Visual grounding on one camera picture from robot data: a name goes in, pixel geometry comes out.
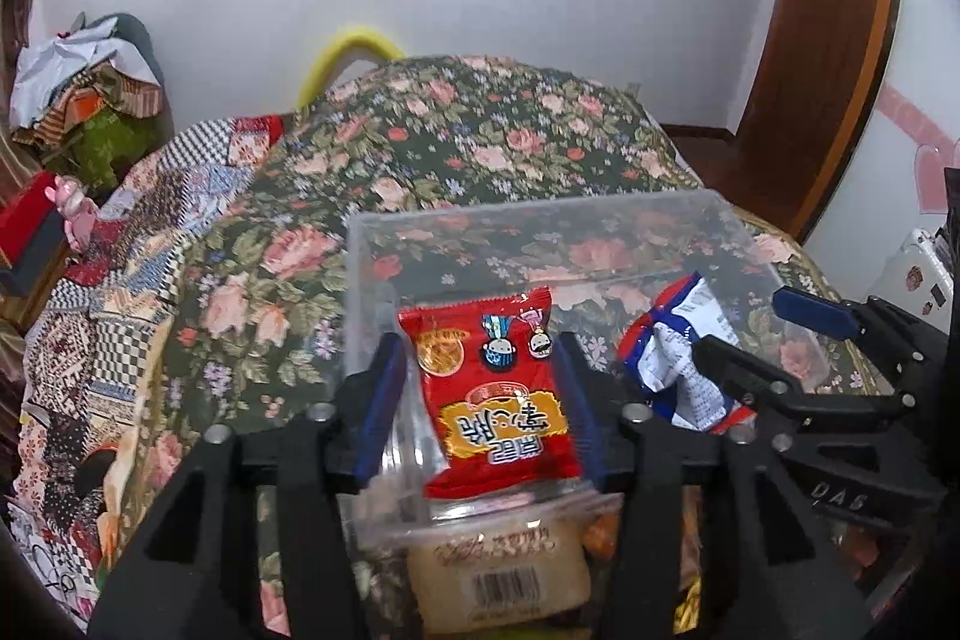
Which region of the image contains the red ramen snack packet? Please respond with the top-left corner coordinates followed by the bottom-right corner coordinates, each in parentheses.
top-left (398, 287), bottom-right (579, 500)

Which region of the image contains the pile of clothes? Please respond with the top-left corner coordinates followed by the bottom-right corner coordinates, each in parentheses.
top-left (10, 13), bottom-right (172, 197)

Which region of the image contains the brown wooden wardrobe frame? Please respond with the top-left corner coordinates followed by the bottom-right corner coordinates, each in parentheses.
top-left (667, 0), bottom-right (900, 241)

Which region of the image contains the patchwork quilt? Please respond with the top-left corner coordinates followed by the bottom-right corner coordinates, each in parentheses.
top-left (8, 115), bottom-right (285, 629)

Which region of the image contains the beige barcode cracker pack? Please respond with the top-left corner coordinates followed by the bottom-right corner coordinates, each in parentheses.
top-left (407, 520), bottom-right (590, 633)

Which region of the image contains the clear plastic storage bin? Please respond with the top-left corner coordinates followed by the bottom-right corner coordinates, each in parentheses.
top-left (340, 187), bottom-right (832, 536)

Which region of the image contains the floral green bedspread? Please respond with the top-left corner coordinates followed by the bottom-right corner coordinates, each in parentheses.
top-left (121, 57), bottom-right (882, 638)

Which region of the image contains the white wardrobe door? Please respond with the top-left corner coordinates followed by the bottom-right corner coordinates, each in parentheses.
top-left (805, 0), bottom-right (958, 299)

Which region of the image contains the white blue snack packet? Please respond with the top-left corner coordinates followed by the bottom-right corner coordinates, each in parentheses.
top-left (617, 273), bottom-right (754, 434)

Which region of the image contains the yellow foam tube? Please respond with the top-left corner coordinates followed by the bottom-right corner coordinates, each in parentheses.
top-left (296, 26), bottom-right (405, 107)

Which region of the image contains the pink plush toy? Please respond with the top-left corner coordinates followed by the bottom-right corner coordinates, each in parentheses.
top-left (44, 174), bottom-right (98, 253)

